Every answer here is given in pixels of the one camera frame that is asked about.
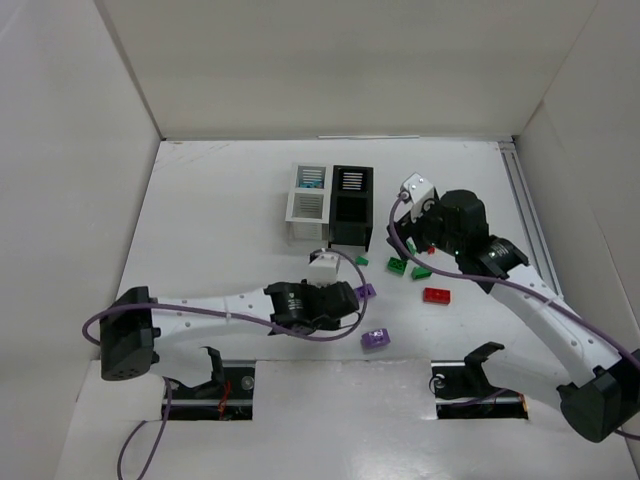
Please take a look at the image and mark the green sloped lego brick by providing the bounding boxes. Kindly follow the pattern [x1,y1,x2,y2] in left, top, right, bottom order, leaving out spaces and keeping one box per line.
[411,266,432,281]

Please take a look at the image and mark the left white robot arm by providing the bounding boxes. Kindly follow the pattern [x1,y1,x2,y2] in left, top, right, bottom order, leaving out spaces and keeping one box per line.
[99,281,360,388]

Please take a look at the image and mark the green wedge lego brick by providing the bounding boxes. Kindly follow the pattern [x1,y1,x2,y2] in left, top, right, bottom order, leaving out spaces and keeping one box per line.
[406,240,417,257]

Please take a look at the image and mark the white two-bin container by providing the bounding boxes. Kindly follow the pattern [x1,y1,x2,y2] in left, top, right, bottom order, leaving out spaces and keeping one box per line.
[285,163,333,244]

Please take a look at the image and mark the aluminium rail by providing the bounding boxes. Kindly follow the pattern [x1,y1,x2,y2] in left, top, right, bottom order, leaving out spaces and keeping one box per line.
[498,140,562,295]

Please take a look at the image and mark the red rectangular lego brick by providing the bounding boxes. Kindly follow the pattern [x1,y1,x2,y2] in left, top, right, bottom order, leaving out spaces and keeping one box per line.
[423,287,451,305]

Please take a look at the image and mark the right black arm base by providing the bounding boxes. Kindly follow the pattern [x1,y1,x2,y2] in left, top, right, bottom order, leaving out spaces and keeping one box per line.
[428,342,529,420]

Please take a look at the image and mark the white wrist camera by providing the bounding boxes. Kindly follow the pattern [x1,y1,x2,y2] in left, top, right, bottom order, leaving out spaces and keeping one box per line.
[399,172,437,222]
[306,251,340,286]

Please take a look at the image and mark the green square lego brick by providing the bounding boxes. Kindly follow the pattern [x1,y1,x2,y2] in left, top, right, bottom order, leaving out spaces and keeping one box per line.
[387,257,407,276]

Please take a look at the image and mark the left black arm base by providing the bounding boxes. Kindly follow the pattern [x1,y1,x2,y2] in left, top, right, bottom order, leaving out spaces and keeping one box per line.
[161,347,256,421]

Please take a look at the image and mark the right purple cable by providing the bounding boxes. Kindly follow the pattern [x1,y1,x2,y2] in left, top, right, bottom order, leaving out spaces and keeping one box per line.
[388,192,640,441]

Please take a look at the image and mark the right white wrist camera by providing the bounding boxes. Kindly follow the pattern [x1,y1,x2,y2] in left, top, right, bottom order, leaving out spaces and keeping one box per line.
[399,172,437,222]

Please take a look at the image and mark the black two-bin container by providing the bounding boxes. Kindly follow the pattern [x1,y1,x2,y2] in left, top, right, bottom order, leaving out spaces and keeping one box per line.
[328,165,374,252]

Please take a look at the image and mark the purple arched lego brick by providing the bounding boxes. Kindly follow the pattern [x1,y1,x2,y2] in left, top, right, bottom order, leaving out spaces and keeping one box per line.
[354,283,377,301]

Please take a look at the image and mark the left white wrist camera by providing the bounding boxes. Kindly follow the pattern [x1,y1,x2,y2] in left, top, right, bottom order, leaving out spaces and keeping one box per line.
[306,251,340,286]

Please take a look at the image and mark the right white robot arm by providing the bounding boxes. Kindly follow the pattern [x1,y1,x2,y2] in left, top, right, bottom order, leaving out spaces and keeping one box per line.
[387,184,639,443]

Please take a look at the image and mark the purple rounded lego brick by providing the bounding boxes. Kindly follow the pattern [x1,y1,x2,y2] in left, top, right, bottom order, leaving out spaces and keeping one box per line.
[360,328,391,351]

